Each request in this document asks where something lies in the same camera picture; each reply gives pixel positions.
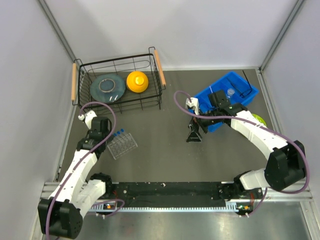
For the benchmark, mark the small clear glass flask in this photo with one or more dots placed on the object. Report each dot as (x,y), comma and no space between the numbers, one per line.
(230,92)

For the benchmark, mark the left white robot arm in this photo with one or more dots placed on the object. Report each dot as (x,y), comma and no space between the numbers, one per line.
(63,212)

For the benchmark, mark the blue ceramic plate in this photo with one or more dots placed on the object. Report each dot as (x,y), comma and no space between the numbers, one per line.
(108,88)

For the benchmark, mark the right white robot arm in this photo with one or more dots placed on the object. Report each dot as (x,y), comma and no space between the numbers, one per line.
(286,163)

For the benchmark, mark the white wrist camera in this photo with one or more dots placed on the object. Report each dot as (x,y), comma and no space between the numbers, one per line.
(87,118)
(193,104)

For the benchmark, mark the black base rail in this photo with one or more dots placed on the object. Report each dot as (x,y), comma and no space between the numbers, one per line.
(174,194)

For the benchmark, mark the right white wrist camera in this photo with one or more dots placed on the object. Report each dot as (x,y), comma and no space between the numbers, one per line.
(193,104)

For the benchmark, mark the black wire ring stand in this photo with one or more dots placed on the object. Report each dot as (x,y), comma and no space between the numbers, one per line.
(241,85)

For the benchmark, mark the clear test tube rack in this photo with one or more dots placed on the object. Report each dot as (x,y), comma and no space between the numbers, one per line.
(121,145)

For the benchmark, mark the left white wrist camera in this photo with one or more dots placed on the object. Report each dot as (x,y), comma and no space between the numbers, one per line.
(87,118)

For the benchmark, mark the black wire basket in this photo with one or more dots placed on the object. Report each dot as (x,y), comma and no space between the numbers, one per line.
(83,74)

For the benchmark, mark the orange ribbed bowl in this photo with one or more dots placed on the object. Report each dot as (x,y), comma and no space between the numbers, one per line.
(137,82)

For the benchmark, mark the blue plastic divided bin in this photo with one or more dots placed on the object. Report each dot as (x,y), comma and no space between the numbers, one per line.
(225,97)

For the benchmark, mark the lime green plate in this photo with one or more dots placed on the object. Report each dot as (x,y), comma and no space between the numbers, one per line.
(259,121)

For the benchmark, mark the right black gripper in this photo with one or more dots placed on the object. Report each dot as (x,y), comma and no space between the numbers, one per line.
(194,135)

